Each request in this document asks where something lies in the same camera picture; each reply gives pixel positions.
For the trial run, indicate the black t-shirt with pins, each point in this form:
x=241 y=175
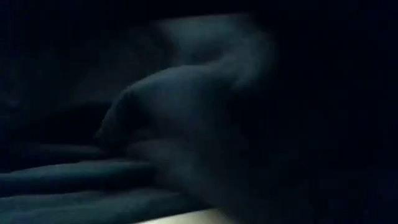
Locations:
x=174 y=102

